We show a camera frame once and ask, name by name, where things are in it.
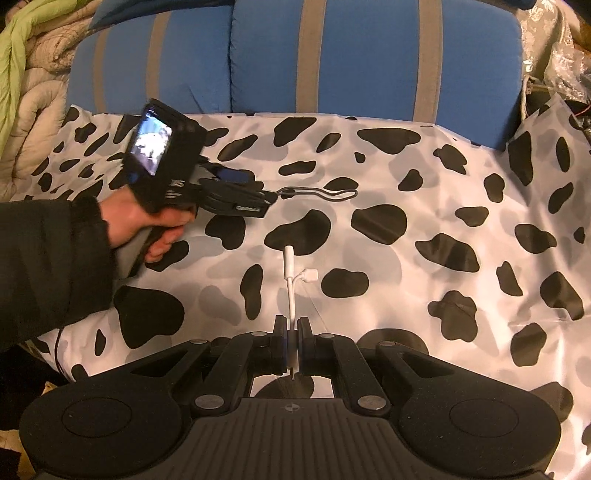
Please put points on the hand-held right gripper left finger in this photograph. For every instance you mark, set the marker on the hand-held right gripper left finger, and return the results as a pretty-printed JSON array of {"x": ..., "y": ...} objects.
[{"x": 277, "y": 344}]

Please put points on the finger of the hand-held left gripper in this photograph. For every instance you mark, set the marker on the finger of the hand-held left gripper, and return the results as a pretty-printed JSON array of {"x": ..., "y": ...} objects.
[
  {"x": 235, "y": 176},
  {"x": 240, "y": 194}
]

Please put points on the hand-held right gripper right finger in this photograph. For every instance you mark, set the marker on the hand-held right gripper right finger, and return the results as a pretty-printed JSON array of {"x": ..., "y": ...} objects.
[{"x": 307, "y": 344}]

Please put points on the person's left forearm black sleeve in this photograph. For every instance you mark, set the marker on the person's left forearm black sleeve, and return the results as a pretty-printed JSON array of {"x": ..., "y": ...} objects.
[{"x": 46, "y": 258}]

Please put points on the person's left hand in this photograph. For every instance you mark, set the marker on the person's left hand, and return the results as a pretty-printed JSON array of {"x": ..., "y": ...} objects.
[{"x": 124, "y": 217}]

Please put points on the blue grey striped pillow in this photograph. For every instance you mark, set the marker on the blue grey striped pillow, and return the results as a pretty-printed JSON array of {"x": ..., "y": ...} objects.
[
  {"x": 184, "y": 55},
  {"x": 369, "y": 55}
]

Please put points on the cow print blanket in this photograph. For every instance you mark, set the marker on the cow print blanket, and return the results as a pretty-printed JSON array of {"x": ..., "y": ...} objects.
[{"x": 415, "y": 300}]

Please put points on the cream quilt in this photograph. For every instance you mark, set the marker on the cream quilt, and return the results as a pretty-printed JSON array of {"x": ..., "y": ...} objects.
[{"x": 41, "y": 120}]

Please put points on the green quilt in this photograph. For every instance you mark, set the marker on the green quilt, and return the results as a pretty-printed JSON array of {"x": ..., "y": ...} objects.
[{"x": 18, "y": 55}]

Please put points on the cow print pillow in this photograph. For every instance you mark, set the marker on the cow print pillow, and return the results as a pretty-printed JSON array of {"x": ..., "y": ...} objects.
[{"x": 554, "y": 143}]

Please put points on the silver plastic bag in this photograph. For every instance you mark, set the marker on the silver plastic bag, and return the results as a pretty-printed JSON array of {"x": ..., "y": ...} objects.
[{"x": 563, "y": 60}]

